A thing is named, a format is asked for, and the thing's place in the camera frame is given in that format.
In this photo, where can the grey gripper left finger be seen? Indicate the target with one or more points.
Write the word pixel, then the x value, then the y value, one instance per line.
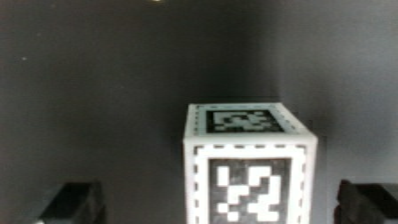
pixel 77 206

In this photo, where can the white tagged cube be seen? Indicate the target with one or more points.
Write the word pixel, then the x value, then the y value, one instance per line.
pixel 250 152

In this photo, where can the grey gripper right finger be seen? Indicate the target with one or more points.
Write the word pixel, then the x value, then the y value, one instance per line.
pixel 367 203

